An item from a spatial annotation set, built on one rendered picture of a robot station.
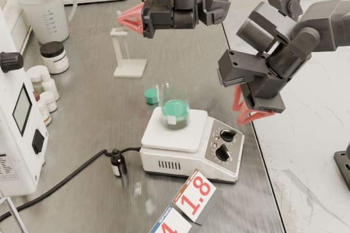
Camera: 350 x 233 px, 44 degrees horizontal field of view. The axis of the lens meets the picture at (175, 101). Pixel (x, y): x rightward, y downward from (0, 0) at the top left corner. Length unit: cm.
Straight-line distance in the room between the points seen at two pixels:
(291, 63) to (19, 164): 51
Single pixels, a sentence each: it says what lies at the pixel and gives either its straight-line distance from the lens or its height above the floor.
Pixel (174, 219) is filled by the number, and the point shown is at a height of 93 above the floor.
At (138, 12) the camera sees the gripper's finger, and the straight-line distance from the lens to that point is 111.
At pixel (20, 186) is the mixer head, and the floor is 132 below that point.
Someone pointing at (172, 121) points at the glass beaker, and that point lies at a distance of 87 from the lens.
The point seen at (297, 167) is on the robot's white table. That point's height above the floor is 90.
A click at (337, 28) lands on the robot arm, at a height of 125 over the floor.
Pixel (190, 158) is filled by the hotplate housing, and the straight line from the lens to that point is 87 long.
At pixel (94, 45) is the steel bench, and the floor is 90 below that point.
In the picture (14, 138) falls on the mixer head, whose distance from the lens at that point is 37.
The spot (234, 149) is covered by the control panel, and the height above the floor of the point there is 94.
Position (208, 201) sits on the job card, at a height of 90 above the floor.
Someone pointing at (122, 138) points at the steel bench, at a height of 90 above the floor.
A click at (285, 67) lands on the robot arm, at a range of 76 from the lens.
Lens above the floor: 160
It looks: 39 degrees down
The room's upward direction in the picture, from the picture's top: 7 degrees counter-clockwise
